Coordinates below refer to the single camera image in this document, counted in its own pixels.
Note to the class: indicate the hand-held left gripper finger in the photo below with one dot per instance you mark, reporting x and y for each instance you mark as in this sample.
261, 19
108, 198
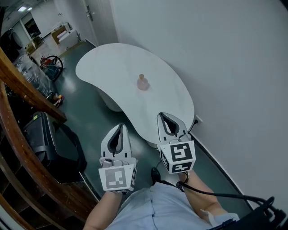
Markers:
127, 143
105, 143

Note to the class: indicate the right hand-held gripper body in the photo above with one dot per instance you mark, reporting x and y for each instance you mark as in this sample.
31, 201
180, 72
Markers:
181, 152

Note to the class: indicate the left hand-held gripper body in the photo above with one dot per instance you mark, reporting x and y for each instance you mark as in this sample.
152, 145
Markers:
115, 177

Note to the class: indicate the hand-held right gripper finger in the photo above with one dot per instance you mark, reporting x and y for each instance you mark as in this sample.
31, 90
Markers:
183, 128
160, 130

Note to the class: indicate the small pink container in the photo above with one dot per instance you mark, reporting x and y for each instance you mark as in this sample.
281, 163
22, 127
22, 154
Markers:
142, 84

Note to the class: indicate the person's left forearm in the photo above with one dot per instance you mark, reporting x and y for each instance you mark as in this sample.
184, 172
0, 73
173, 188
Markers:
101, 209

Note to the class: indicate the person's right forearm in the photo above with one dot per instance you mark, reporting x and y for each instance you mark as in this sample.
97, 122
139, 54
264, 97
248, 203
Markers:
202, 197

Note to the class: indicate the person's black shoe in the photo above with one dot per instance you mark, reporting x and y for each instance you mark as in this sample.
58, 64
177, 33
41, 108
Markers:
155, 175

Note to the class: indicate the black bag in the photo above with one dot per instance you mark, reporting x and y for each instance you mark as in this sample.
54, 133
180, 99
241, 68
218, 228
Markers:
69, 148

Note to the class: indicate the person's light blue shirt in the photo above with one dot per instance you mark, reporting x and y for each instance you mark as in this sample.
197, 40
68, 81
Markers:
157, 209

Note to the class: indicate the black hard case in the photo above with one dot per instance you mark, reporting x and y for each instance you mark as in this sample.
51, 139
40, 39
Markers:
39, 134

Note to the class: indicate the white curved table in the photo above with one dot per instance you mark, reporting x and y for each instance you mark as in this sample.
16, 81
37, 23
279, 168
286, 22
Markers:
117, 67

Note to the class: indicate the green bin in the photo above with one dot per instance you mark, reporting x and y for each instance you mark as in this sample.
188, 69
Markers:
52, 73

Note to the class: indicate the bicycle wheel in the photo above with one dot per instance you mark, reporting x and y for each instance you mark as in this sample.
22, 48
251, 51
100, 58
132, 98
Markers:
52, 61

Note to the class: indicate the clear plastic wrap pile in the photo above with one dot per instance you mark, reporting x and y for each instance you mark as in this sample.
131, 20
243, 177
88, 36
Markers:
33, 76

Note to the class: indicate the black waist pack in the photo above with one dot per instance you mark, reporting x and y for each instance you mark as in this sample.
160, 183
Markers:
258, 221

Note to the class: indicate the white cabinet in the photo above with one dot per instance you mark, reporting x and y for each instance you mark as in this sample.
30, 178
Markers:
68, 37

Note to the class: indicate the cardboard box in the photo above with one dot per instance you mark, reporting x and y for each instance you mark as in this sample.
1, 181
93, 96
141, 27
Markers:
31, 46

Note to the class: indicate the grey door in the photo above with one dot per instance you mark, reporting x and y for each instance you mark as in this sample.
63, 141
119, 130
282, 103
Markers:
94, 20

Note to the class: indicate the ceiling light panel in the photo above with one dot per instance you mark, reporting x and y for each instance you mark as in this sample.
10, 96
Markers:
24, 8

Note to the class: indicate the white wall socket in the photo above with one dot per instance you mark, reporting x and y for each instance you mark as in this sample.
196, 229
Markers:
198, 119

